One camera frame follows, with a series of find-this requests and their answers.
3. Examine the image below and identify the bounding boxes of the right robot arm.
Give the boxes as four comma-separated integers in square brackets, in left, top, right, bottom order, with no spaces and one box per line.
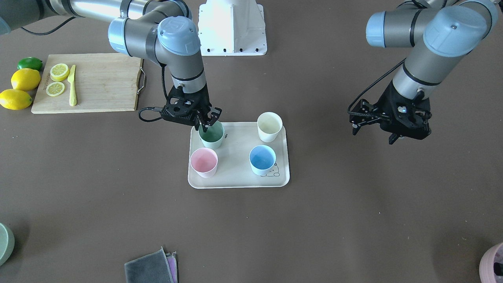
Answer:
[0,0,221,131]

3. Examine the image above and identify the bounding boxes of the blue cup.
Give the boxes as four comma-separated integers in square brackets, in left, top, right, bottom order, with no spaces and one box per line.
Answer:
[249,145,276,176]

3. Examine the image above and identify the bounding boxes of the pink cup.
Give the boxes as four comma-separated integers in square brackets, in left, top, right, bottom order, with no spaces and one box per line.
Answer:
[190,147,218,178]

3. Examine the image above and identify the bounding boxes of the yellow plastic knife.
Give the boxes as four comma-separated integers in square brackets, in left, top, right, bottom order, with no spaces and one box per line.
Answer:
[67,64,77,107]

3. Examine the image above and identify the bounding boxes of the purple cloth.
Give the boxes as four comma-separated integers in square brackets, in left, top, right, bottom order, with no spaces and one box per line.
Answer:
[165,252,178,283]

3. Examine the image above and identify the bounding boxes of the whole yellow lemon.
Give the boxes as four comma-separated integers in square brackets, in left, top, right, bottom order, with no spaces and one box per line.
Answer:
[11,68,41,91]

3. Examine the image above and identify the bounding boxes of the cream cup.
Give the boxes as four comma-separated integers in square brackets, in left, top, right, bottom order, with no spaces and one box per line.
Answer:
[257,112,283,143]

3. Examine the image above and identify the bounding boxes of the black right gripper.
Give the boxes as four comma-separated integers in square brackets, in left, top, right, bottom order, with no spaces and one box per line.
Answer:
[160,85,222,132]

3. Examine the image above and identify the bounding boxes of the beige rabbit tray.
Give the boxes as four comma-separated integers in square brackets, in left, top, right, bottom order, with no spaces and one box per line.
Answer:
[187,121,290,189]

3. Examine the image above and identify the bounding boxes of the green lime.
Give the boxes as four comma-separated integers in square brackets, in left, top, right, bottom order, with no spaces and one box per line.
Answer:
[17,56,43,71]

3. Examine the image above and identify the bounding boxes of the green bowl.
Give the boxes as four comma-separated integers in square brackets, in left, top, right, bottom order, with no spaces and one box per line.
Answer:
[0,223,15,266]

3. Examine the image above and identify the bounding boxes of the green cup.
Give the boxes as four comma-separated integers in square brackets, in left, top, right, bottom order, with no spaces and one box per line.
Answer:
[198,121,225,150]

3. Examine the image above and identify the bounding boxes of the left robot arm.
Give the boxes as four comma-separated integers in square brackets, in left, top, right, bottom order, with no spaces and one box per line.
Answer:
[347,0,502,145]

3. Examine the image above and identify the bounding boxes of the wooden cutting board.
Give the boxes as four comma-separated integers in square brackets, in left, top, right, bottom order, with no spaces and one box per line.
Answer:
[31,53,143,114]

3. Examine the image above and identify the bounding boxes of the grey folded cloth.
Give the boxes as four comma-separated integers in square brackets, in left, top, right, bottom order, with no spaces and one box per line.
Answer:
[124,248,171,283]

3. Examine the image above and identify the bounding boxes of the lemon slice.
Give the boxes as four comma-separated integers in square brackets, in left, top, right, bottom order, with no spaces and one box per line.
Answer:
[49,63,70,82]
[45,82,65,97]

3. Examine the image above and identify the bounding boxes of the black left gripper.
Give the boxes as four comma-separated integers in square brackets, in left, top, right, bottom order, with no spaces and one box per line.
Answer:
[348,82,432,145]

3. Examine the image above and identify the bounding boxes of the pink bowl with ice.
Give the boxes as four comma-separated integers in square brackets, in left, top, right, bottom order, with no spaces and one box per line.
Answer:
[479,243,503,283]

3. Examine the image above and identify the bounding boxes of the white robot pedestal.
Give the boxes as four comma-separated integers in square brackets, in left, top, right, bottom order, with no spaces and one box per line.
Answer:
[198,0,268,56]

